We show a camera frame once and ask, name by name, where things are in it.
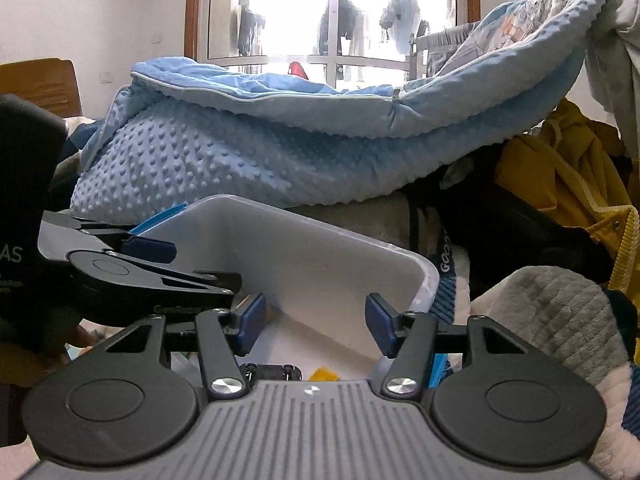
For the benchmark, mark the plaid blue white blanket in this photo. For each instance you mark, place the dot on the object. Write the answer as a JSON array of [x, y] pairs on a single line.
[[496, 407]]

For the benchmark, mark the window with wooden frame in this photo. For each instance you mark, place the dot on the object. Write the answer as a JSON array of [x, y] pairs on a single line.
[[348, 44]]

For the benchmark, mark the grey knitted blanket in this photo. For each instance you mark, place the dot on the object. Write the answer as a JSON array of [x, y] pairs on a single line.
[[564, 315]]

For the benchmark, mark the light blue dotted blanket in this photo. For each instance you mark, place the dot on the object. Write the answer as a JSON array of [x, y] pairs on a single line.
[[182, 130]]

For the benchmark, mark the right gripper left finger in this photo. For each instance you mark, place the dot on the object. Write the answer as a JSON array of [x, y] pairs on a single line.
[[223, 335]]

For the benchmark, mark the yellow building block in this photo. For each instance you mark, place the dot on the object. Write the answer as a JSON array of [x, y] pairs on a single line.
[[323, 374]]

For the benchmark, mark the wooden headboard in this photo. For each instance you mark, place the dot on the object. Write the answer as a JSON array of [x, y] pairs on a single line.
[[50, 83]]

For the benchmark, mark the white plastic storage bin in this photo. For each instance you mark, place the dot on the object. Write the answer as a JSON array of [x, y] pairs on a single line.
[[316, 278]]

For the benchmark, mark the grey white hanging garment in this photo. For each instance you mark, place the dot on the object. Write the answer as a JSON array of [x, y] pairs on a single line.
[[612, 65]]

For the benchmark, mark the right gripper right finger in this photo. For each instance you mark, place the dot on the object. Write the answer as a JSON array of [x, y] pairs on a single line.
[[408, 340]]

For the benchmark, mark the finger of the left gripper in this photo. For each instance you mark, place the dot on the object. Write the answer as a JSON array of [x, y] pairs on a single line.
[[149, 285], [150, 249]]

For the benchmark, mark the mustard yellow garment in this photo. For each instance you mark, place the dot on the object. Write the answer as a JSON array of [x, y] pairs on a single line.
[[565, 172]]

